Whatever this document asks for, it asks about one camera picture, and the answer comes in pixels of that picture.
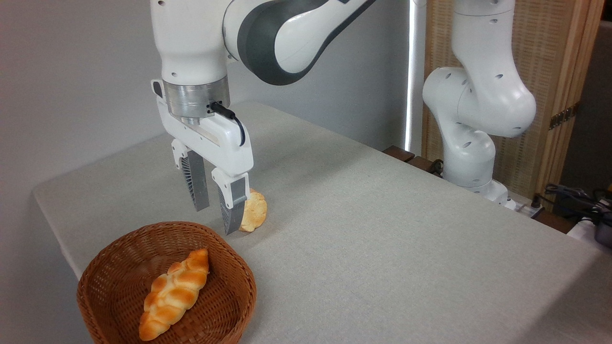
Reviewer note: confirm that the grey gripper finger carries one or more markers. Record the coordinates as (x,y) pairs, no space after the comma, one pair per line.
(234,205)
(198,186)

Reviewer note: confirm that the metal screen hinge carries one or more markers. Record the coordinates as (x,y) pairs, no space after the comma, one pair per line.
(563,116)

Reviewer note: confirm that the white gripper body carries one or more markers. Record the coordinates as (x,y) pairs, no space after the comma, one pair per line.
(224,143)

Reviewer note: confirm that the wooden rattan folding screen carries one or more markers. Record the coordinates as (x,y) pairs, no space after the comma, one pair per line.
(550,57)

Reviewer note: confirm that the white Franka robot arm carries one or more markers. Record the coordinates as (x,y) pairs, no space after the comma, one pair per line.
(478,105)

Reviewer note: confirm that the white vertical post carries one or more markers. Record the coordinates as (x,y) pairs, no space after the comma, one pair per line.
(415,71)

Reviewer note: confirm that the grey tablecloth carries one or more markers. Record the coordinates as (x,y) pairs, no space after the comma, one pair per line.
(382,248)

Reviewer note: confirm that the round pale bread bun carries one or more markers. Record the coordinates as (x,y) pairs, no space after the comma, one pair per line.
(256,212)

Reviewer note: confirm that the braided golden bread loaf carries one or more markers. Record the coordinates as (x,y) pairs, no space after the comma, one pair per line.
(174,294)

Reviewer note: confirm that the brown wicker basket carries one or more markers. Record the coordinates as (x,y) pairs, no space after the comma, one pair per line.
(114,286)

